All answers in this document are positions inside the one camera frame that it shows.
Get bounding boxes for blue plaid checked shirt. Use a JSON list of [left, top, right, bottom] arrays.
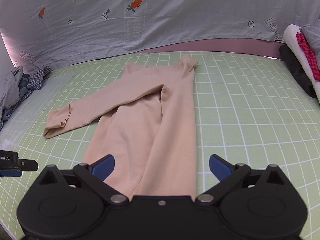
[[27, 66, 51, 90]]

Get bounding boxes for folded black garment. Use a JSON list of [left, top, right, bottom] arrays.
[[279, 44, 317, 99]]

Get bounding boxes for folded grey garment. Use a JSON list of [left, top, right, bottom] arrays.
[[300, 24, 320, 67]]

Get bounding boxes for blue denim jeans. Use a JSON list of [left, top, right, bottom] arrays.
[[1, 74, 32, 129]]

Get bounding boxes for grey carrot-print backdrop sheet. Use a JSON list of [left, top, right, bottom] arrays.
[[1, 0, 319, 72]]

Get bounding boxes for green grid cutting mat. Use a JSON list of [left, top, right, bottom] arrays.
[[13, 52, 319, 239]]

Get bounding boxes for folded red checked garment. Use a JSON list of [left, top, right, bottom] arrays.
[[296, 33, 320, 81]]

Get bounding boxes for grey hoodie sweatshirt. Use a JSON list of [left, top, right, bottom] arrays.
[[1, 66, 23, 115]]

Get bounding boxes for folded white garment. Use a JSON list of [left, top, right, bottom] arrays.
[[283, 24, 319, 101]]

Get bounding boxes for beige long-sleeve shirt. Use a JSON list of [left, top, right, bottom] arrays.
[[43, 55, 197, 198]]

